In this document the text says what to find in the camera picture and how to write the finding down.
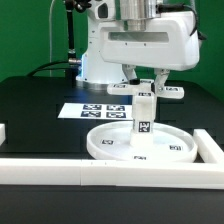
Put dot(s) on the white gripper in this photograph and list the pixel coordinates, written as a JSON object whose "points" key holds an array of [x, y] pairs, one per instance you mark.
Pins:
{"points": [[150, 34]]}

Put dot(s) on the white cross-shaped table base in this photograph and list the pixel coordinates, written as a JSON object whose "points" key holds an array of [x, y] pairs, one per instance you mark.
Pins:
{"points": [[146, 87]]}

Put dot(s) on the white round table top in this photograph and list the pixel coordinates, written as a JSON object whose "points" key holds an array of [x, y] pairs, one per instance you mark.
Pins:
{"points": [[117, 141]]}

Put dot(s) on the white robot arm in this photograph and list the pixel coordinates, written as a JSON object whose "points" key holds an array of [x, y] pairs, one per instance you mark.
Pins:
{"points": [[97, 73]]}

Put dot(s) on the white marker sheet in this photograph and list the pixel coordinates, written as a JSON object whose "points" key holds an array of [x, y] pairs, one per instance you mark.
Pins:
{"points": [[95, 111]]}

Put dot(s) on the white right fence rail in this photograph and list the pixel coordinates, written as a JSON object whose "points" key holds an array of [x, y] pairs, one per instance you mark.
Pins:
{"points": [[208, 149]]}

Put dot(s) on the white fence rail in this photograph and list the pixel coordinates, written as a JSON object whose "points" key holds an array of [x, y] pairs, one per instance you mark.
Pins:
{"points": [[110, 173], [208, 149], [2, 134]]}

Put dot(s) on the white left fence rail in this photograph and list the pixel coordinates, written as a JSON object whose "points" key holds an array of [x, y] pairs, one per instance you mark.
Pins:
{"points": [[2, 134]]}

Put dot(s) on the white front fence rail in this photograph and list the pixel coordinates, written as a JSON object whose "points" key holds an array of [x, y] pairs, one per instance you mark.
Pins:
{"points": [[110, 173]]}

